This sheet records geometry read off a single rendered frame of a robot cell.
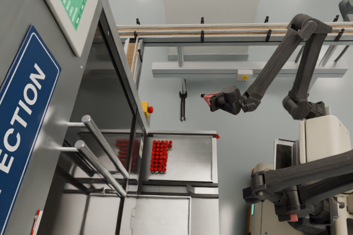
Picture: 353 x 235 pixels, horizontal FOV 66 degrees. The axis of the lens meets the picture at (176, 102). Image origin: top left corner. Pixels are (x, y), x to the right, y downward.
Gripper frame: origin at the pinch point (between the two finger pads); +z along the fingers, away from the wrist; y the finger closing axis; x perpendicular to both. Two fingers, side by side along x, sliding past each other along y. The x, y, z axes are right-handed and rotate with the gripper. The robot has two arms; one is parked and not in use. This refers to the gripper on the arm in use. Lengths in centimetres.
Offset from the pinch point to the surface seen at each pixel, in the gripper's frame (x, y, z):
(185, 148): 33.6, 7.5, 13.7
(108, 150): -17, 62, -32
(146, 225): 53, 45, 0
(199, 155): 36.5, 3.9, 6.3
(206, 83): 51, -94, 113
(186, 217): 53, 28, -10
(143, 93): 52, -37, 147
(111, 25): -44, 42, -5
